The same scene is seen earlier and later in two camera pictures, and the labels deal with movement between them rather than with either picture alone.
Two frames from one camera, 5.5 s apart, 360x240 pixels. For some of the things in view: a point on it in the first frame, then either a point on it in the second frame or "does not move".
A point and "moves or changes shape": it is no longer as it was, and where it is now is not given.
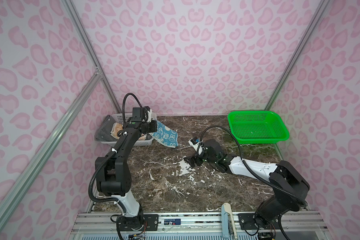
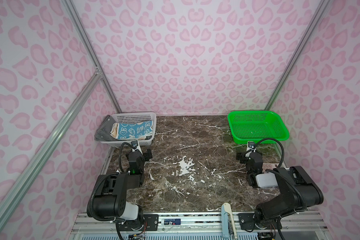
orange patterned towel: [117, 127] does not move
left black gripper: [153, 126] to [146, 157]
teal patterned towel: [165, 135] moves or changes shape
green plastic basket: [256, 127] does not move
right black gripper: [192, 161] to [242, 158]
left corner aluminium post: [84, 36] does not move
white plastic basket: [117, 118] does not move
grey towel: [103, 133] does not move
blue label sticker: [173, 221] does not move
